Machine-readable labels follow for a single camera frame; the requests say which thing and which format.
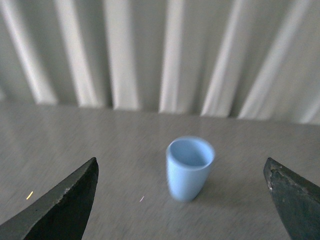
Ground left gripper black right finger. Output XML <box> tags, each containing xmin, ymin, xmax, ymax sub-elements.
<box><xmin>263</xmin><ymin>157</ymin><xmax>320</xmax><ymax>240</ymax></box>

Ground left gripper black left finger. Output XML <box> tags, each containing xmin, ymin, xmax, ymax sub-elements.
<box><xmin>0</xmin><ymin>157</ymin><xmax>99</xmax><ymax>240</ymax></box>

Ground light blue plastic cup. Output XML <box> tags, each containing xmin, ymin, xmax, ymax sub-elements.
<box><xmin>166</xmin><ymin>136</ymin><xmax>216</xmax><ymax>202</ymax></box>

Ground white pleated curtain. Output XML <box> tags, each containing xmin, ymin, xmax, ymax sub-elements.
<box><xmin>0</xmin><ymin>0</ymin><xmax>320</xmax><ymax>125</ymax></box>

